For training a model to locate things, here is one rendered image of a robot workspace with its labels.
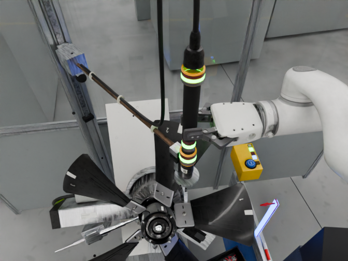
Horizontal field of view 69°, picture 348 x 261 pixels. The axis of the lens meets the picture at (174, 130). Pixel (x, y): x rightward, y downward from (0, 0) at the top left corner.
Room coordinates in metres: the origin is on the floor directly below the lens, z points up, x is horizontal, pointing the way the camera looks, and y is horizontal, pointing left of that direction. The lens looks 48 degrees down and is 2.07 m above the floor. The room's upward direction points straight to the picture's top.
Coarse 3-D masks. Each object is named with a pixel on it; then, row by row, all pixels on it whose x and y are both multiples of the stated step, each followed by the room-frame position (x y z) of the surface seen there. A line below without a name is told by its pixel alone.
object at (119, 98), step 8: (160, 0) 0.45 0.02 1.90; (160, 8) 0.45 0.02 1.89; (160, 16) 0.45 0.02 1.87; (160, 24) 0.45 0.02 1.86; (160, 32) 0.45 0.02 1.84; (160, 40) 0.45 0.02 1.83; (160, 48) 0.45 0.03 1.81; (160, 56) 0.45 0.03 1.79; (80, 64) 0.79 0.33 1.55; (160, 64) 0.45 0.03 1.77; (160, 72) 0.45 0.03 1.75; (160, 80) 0.45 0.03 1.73; (120, 96) 0.61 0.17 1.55; (120, 104) 0.60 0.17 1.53; (128, 104) 0.57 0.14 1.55; (136, 112) 0.54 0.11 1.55; (160, 120) 0.46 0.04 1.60; (152, 128) 0.48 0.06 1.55
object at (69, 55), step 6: (66, 42) 0.89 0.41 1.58; (60, 48) 0.87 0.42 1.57; (66, 48) 0.87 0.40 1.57; (72, 48) 0.87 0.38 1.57; (60, 54) 0.82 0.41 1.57; (66, 54) 0.82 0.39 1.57; (72, 54) 0.82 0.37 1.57; (78, 54) 0.82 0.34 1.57; (60, 60) 0.84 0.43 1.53; (66, 60) 0.79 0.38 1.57; (72, 60) 0.80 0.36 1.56; (78, 60) 0.82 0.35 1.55; (84, 60) 0.83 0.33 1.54; (66, 66) 0.81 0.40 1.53; (72, 66) 0.80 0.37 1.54; (72, 72) 0.79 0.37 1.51; (78, 72) 0.81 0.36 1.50
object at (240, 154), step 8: (240, 144) 0.80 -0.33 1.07; (232, 152) 0.78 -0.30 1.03; (240, 152) 0.75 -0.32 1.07; (248, 152) 0.75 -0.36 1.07; (232, 160) 0.76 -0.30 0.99; (240, 160) 0.70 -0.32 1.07; (256, 160) 0.70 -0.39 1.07; (240, 168) 0.66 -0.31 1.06; (248, 168) 0.66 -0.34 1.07; (256, 168) 0.66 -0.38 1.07; (240, 176) 0.64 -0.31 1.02; (248, 176) 0.64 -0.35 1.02; (256, 176) 0.65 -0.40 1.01
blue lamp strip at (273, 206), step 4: (276, 204) 0.42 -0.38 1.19; (272, 208) 0.43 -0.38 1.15; (268, 212) 0.43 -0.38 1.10; (264, 216) 0.44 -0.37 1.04; (268, 216) 0.42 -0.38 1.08; (264, 220) 0.43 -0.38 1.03; (260, 224) 0.43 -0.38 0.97; (256, 228) 0.44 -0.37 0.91; (260, 228) 0.42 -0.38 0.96; (256, 232) 0.43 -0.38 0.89
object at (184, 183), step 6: (174, 144) 0.43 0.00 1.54; (180, 144) 0.42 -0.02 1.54; (174, 150) 0.41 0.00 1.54; (174, 156) 0.40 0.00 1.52; (174, 162) 0.40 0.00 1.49; (174, 168) 0.40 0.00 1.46; (180, 168) 0.40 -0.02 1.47; (180, 174) 0.39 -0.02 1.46; (198, 174) 0.39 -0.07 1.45; (180, 180) 0.37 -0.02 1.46; (186, 180) 0.37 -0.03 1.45; (192, 180) 0.37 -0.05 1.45; (186, 186) 0.35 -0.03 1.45
